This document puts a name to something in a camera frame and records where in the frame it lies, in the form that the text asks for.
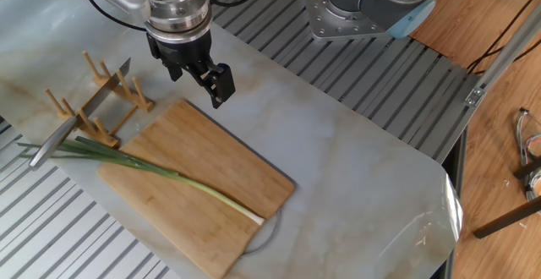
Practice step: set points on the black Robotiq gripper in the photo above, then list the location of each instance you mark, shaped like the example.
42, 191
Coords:
177, 49

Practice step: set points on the steel kitchen knife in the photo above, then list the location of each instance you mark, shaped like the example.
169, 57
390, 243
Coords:
59, 139

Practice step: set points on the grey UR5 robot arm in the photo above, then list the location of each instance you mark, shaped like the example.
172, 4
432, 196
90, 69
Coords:
177, 0

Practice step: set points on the green garlic stalk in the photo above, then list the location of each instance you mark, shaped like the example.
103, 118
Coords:
161, 170

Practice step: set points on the wooden slotted rack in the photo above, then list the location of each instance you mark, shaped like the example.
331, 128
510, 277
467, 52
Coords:
127, 93

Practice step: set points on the bamboo cutting board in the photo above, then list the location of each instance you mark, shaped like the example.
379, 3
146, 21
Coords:
211, 177

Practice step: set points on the white marble pattern mat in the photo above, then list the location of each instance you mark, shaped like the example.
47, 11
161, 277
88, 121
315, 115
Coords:
338, 169

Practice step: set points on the black bar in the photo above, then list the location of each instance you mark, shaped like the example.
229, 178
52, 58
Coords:
507, 220

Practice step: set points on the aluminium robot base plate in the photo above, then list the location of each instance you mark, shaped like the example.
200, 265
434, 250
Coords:
334, 17

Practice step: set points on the aluminium frame post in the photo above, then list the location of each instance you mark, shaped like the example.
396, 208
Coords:
507, 59

